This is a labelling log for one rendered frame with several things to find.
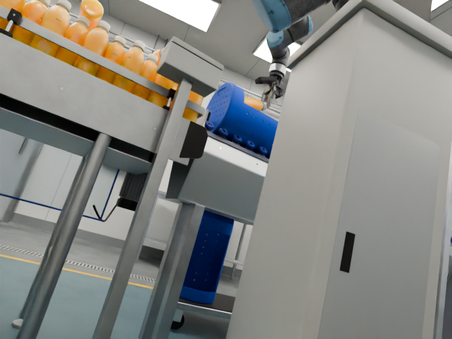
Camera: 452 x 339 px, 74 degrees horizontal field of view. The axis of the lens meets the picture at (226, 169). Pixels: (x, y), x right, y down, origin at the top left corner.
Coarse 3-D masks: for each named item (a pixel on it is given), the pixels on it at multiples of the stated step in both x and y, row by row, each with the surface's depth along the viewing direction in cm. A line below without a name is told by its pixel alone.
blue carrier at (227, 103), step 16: (224, 96) 139; (240, 96) 134; (224, 112) 132; (240, 112) 133; (256, 112) 137; (240, 128) 135; (256, 128) 138; (272, 128) 141; (240, 144) 142; (256, 144) 142; (272, 144) 144
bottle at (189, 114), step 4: (192, 92) 116; (192, 96) 116; (196, 96) 116; (200, 96) 118; (192, 100) 116; (196, 100) 116; (200, 100) 118; (200, 104) 118; (188, 108) 115; (184, 112) 114; (188, 112) 114; (192, 112) 115; (196, 112) 116; (184, 116) 114; (188, 116) 114; (192, 116) 115; (196, 116) 117; (192, 120) 115
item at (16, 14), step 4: (12, 8) 86; (12, 12) 86; (16, 12) 86; (20, 12) 87; (8, 16) 85; (12, 16) 86; (16, 16) 86; (20, 16) 87; (8, 20) 86; (12, 20) 86; (16, 20) 86; (8, 24) 85; (12, 24) 86; (16, 24) 87; (0, 28) 84; (8, 28) 85; (0, 32) 85; (4, 32) 84; (8, 32) 85; (12, 36) 87
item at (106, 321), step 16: (176, 96) 101; (176, 112) 100; (176, 128) 99; (160, 144) 97; (160, 160) 96; (160, 176) 96; (144, 192) 93; (144, 208) 92; (144, 224) 92; (128, 240) 89; (128, 256) 89; (128, 272) 89; (112, 288) 86; (112, 304) 86; (112, 320) 86; (96, 336) 83
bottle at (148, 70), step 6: (150, 60) 114; (144, 66) 112; (150, 66) 112; (156, 66) 115; (144, 72) 111; (150, 72) 112; (150, 78) 112; (138, 84) 110; (138, 90) 109; (144, 90) 110; (150, 90) 112; (138, 96) 109; (144, 96) 110
